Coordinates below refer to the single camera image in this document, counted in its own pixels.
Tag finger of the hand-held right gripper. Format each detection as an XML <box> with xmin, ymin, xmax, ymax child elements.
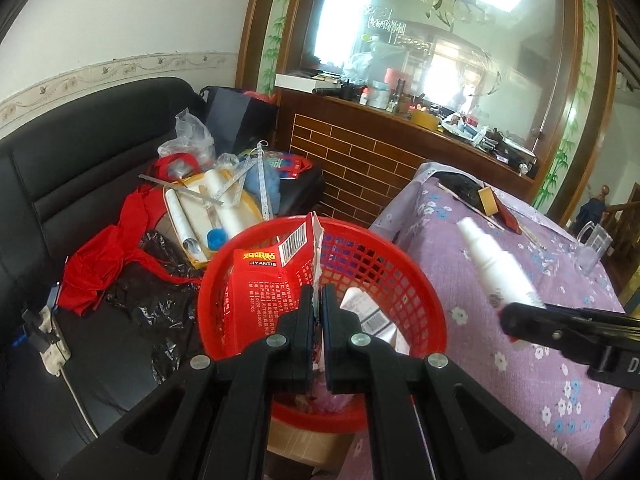
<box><xmin>500</xmin><ymin>302</ymin><xmax>640</xmax><ymax>361</ymax></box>

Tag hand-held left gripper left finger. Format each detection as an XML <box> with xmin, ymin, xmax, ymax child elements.
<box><xmin>60</xmin><ymin>284</ymin><xmax>317</xmax><ymax>480</ymax></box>

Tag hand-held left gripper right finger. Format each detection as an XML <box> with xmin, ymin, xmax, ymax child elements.
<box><xmin>320</xmin><ymin>284</ymin><xmax>583</xmax><ymax>480</ymax></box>

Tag red medicine box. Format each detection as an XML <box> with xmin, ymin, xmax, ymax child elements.
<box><xmin>220</xmin><ymin>212</ymin><xmax>326</xmax><ymax>356</ymax></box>

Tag white spray bottle red label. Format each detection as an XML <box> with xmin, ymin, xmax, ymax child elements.
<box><xmin>457</xmin><ymin>216</ymin><xmax>547</xmax><ymax>313</ymax></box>

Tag red plastic basket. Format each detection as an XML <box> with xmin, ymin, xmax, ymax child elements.
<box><xmin>197</xmin><ymin>216</ymin><xmax>449</xmax><ymax>433</ymax></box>

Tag person's right forearm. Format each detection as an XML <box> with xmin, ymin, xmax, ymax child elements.
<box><xmin>587</xmin><ymin>387</ymin><xmax>638</xmax><ymax>480</ymax></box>

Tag small white printed box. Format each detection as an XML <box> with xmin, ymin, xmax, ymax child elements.
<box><xmin>340</xmin><ymin>287</ymin><xmax>398</xmax><ymax>356</ymax></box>

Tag purple floral tablecloth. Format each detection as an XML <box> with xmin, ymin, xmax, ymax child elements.
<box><xmin>370</xmin><ymin>161</ymin><xmax>628</xmax><ymax>480</ymax></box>

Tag paper wrapped chopsticks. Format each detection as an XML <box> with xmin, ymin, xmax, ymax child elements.
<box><xmin>520</xmin><ymin>225</ymin><xmax>546</xmax><ymax>251</ymax></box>

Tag clear glass cup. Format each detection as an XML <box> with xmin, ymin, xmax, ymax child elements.
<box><xmin>575</xmin><ymin>221</ymin><xmax>614</xmax><ymax>272</ymax></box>

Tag brown cardboard box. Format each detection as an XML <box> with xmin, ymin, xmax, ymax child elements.
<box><xmin>267</xmin><ymin>417</ymin><xmax>356</xmax><ymax>476</ymax></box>

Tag dark jacket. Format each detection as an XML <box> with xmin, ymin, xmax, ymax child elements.
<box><xmin>575</xmin><ymin>197</ymin><xmax>606</xmax><ymax>228</ymax></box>

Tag yellow tape roll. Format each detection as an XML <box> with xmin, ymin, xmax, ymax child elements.
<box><xmin>477</xmin><ymin>186</ymin><xmax>499</xmax><ymax>216</ymax></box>

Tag wooden stick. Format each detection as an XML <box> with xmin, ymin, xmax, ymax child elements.
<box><xmin>437</xmin><ymin>182</ymin><xmax>506</xmax><ymax>231</ymax></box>

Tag yellow basin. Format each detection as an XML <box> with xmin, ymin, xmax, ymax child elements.
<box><xmin>165</xmin><ymin>175</ymin><xmax>266</xmax><ymax>271</ymax></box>

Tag crumpled black plastic bag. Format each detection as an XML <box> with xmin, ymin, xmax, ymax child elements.
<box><xmin>105</xmin><ymin>230</ymin><xmax>206</xmax><ymax>386</ymax></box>

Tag black pouch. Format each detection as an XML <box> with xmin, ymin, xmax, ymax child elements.
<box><xmin>440</xmin><ymin>174</ymin><xmax>483</xmax><ymax>206</ymax></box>

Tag blue cloth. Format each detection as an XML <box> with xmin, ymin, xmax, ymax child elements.
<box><xmin>242</xmin><ymin>160</ymin><xmax>281</xmax><ymax>211</ymax></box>

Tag red blue packet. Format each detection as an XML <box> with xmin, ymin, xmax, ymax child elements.
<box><xmin>265</xmin><ymin>155</ymin><xmax>313</xmax><ymax>181</ymax></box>

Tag wooden cabinet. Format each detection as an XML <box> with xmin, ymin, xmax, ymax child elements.
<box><xmin>275</xmin><ymin>85</ymin><xmax>543</xmax><ymax>231</ymax></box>

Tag metal ruler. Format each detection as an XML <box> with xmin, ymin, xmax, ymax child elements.
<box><xmin>138</xmin><ymin>173</ymin><xmax>224</xmax><ymax>207</ymax></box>

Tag red cloth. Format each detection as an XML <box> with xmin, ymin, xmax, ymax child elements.
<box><xmin>60</xmin><ymin>187</ymin><xmax>201</xmax><ymax>317</ymax></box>

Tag row of small household items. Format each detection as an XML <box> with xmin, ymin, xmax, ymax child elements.
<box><xmin>312</xmin><ymin>67</ymin><xmax>541</xmax><ymax>176</ymax></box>

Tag dark shopping bag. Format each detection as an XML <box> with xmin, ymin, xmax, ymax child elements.
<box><xmin>200</xmin><ymin>85</ymin><xmax>278</xmax><ymax>153</ymax></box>

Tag yellow box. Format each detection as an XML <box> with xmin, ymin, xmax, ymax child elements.
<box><xmin>410</xmin><ymin>109</ymin><xmax>441</xmax><ymax>131</ymax></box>

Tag clear plastic bag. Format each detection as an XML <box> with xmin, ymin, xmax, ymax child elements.
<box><xmin>157</xmin><ymin>108</ymin><xmax>216</xmax><ymax>171</ymax></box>

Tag white power strip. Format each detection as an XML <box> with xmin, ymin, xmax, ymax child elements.
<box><xmin>22</xmin><ymin>305</ymin><xmax>71</xmax><ymax>376</ymax></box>

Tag white flat box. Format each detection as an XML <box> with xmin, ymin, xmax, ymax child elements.
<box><xmin>275</xmin><ymin>72</ymin><xmax>321</xmax><ymax>92</ymax></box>

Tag black leather sofa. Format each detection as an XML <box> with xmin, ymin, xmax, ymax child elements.
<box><xmin>0</xmin><ymin>76</ymin><xmax>236</xmax><ymax>480</ymax></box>

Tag white cable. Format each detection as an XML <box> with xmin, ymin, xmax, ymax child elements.
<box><xmin>60</xmin><ymin>367</ymin><xmax>101</xmax><ymax>441</ymax></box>

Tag large wall mirror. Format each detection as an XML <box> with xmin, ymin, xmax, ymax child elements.
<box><xmin>235</xmin><ymin>0</ymin><xmax>618</xmax><ymax>181</ymax></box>

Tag bamboo wall decal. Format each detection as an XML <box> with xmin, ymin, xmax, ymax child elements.
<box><xmin>257</xmin><ymin>0</ymin><xmax>296</xmax><ymax>93</ymax></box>

